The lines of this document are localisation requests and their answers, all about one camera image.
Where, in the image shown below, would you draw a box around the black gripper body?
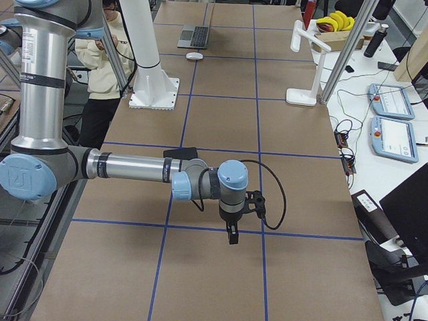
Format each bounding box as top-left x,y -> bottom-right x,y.
222,215 -> 241,236

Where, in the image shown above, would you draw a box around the black mouse pad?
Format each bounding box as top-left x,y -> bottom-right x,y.
163,147 -> 199,161

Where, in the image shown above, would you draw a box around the grey laptop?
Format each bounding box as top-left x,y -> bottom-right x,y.
177,3 -> 217,50

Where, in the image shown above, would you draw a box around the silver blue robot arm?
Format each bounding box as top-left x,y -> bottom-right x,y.
1,18 -> 23,56
1,1 -> 249,244

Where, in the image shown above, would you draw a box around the white desk lamp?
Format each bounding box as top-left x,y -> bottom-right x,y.
286,19 -> 332,107

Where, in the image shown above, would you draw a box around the white computer mouse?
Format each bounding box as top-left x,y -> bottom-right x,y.
186,52 -> 204,61

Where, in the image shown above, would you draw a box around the small orange circuit board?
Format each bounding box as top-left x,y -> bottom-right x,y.
334,131 -> 348,148

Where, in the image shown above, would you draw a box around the brown box with white label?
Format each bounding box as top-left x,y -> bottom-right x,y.
351,189 -> 399,243

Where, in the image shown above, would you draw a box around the black monitor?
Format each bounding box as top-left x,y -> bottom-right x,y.
380,165 -> 427,263

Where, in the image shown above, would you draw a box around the person in cream sweater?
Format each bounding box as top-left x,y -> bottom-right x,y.
75,1 -> 134,149

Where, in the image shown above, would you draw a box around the lower blue teach pendant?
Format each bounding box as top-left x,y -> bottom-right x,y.
370,116 -> 419,163

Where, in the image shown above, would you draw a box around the blue teach pendant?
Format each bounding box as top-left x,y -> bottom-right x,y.
370,116 -> 419,163
368,83 -> 415,120

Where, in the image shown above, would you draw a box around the upper blue teach pendant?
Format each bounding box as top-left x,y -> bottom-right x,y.
368,83 -> 415,120

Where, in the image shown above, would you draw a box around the brown cardboard box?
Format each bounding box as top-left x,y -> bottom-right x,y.
312,31 -> 364,52

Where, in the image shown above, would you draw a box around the black smartphone on desk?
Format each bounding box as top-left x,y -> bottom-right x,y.
377,62 -> 398,72

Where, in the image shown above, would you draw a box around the yellow bananas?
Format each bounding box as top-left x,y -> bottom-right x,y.
316,11 -> 355,32

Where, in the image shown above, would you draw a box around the black water bottle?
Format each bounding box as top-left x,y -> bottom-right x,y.
363,23 -> 389,58

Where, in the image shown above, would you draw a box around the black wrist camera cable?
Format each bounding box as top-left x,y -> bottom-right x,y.
197,159 -> 288,231

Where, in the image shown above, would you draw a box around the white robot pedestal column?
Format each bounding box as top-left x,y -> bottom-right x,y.
120,0 -> 180,110

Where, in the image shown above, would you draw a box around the aluminium frame post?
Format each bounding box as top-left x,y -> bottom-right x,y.
320,0 -> 379,105

